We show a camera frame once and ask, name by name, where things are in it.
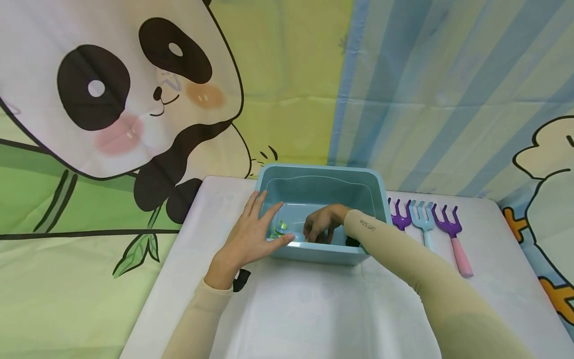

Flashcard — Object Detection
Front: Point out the black wrist band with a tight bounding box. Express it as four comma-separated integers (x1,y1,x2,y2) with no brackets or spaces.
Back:
232,269,252,293

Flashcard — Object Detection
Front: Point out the person's left forearm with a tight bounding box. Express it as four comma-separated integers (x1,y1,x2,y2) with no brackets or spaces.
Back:
160,278,235,359

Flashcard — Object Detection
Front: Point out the purple toy rake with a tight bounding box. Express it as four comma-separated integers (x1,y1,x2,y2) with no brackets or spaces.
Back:
387,198,413,232

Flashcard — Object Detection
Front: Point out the person's right hand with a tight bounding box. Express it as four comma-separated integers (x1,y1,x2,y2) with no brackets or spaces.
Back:
303,204,352,245

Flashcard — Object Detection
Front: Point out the person's left hand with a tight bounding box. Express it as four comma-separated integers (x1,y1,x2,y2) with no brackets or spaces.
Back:
204,190,296,291

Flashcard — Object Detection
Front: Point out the light blue toy rake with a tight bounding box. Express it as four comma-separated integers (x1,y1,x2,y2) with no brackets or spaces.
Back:
408,200,437,253

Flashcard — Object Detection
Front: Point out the person's right forearm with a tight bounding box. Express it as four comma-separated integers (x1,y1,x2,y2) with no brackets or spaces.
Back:
343,209,535,359

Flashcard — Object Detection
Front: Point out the light blue plastic tub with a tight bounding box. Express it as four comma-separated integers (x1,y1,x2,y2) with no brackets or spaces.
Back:
255,163,394,266

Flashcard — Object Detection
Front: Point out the purple rake with pink handle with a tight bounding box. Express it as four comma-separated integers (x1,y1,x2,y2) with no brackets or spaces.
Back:
431,204,474,278

